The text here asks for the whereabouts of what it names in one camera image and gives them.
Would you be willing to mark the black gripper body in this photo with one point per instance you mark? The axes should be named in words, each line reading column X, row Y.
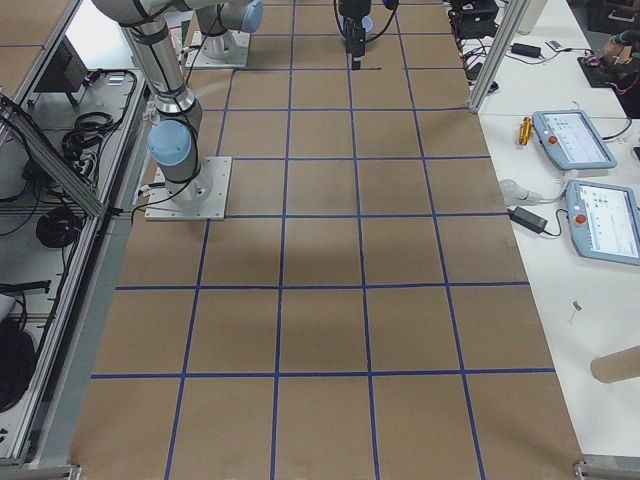
column 351, row 12

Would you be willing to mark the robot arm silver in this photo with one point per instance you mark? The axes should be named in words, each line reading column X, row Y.
column 217, row 24
column 145, row 24

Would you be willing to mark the blue bowl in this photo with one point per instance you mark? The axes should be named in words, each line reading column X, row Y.
column 367, row 23

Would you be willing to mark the yellow tool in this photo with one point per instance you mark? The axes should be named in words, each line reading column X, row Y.
column 524, row 131

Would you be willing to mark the white light bulb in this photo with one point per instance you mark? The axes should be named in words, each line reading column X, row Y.
column 515, row 195

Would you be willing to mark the teach pendant far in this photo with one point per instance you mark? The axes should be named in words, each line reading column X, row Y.
column 571, row 141

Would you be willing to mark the teach pendant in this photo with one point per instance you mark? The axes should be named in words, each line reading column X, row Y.
column 603, row 221
column 571, row 141

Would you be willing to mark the black power adapter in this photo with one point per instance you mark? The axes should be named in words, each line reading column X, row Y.
column 527, row 219

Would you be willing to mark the teach pendant near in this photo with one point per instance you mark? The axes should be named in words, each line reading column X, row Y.
column 603, row 221

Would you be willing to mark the cardboard tube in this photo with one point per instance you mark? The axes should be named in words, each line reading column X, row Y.
column 618, row 366

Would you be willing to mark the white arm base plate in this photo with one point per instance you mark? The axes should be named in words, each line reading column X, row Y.
column 235, row 55
column 204, row 198

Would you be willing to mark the aluminium frame post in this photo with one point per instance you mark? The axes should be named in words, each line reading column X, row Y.
column 513, row 15

